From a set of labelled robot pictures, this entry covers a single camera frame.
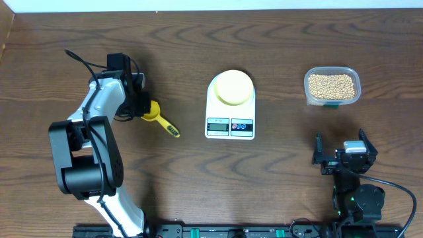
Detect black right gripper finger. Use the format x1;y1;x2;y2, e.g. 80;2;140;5
315;132;323;159
358;128;378;155

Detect yellow plastic measuring scoop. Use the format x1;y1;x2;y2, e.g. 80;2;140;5
141;100;180;138

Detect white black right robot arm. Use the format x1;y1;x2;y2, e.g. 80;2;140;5
312;130;385;238

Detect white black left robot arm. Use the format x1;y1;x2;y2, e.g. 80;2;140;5
48;53;155;237

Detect white digital kitchen scale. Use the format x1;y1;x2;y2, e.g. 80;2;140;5
204;75;256;140

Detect yellow plastic bowl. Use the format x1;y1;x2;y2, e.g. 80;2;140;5
214;69;254;106

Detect clear plastic soybean container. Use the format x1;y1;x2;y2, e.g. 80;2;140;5
304;66;362;108

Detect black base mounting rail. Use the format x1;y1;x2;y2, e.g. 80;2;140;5
72;223;404;238

